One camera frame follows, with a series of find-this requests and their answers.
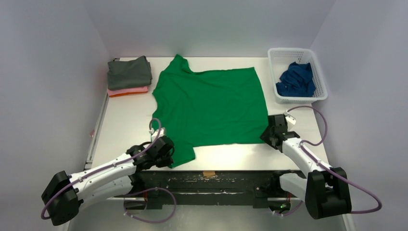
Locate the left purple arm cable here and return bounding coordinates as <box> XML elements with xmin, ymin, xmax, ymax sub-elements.
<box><xmin>40</xmin><ymin>118</ymin><xmax>163</xmax><ymax>220</ymax></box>

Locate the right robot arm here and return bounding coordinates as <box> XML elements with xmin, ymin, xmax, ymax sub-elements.
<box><xmin>260</xmin><ymin>114</ymin><xmax>352</xmax><ymax>219</ymax></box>

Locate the dark grey folded t-shirt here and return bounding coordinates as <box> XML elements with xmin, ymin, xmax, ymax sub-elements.
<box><xmin>107</xmin><ymin>56</ymin><xmax>153</xmax><ymax>90</ymax></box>

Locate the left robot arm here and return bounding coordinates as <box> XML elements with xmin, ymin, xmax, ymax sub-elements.
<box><xmin>41</xmin><ymin>136</ymin><xmax>175</xmax><ymax>226</ymax></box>

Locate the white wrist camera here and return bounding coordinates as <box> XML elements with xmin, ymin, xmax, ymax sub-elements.
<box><xmin>149</xmin><ymin>128</ymin><xmax>166</xmax><ymax>141</ymax></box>
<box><xmin>283</xmin><ymin>111</ymin><xmax>296</xmax><ymax>129</ymax></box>

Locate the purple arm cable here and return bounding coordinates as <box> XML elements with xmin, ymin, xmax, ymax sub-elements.
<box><xmin>285</xmin><ymin>105</ymin><xmax>383</xmax><ymax>215</ymax></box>
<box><xmin>40</xmin><ymin>118</ymin><xmax>163</xmax><ymax>220</ymax></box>

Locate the blue crumpled t-shirt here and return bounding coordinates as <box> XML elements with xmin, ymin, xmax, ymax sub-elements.
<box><xmin>276</xmin><ymin>62</ymin><xmax>316</xmax><ymax>97</ymax></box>

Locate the green t-shirt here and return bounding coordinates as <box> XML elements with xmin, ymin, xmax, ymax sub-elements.
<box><xmin>153</xmin><ymin>55</ymin><xmax>268</xmax><ymax>168</ymax></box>

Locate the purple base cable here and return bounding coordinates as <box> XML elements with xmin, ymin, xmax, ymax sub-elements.
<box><xmin>123</xmin><ymin>187</ymin><xmax>177</xmax><ymax>223</ymax></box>
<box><xmin>271</xmin><ymin>199</ymin><xmax>303</xmax><ymax>217</ymax></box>

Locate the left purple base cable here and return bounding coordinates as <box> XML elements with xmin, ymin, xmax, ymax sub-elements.
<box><xmin>123</xmin><ymin>187</ymin><xmax>177</xmax><ymax>223</ymax></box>

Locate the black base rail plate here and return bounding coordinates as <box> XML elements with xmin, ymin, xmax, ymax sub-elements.
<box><xmin>108</xmin><ymin>170</ymin><xmax>306</xmax><ymax>210</ymax></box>

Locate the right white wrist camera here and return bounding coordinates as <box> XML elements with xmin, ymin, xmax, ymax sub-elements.
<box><xmin>283</xmin><ymin>111</ymin><xmax>296</xmax><ymax>129</ymax></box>

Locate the white plastic basket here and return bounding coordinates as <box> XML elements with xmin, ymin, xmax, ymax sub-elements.
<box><xmin>268</xmin><ymin>48</ymin><xmax>328</xmax><ymax>104</ymax></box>

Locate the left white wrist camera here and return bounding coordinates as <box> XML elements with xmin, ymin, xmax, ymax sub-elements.
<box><xmin>149</xmin><ymin>128</ymin><xmax>166</xmax><ymax>141</ymax></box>

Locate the brown tape piece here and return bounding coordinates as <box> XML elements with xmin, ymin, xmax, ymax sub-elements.
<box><xmin>203</xmin><ymin>171</ymin><xmax>216</xmax><ymax>178</ymax></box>

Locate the orange folded t-shirt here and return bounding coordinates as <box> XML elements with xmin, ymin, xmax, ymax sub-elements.
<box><xmin>108</xmin><ymin>91</ymin><xmax>148</xmax><ymax>98</ymax></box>

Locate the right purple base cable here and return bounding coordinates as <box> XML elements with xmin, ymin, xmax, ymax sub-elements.
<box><xmin>271</xmin><ymin>199</ymin><xmax>303</xmax><ymax>217</ymax></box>

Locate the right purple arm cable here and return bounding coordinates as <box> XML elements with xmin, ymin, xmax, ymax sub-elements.
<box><xmin>285</xmin><ymin>105</ymin><xmax>383</xmax><ymax>215</ymax></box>

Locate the pink folded t-shirt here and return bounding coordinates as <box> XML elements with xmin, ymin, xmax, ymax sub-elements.
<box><xmin>107</xmin><ymin>86</ymin><xmax>149</xmax><ymax>94</ymax></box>

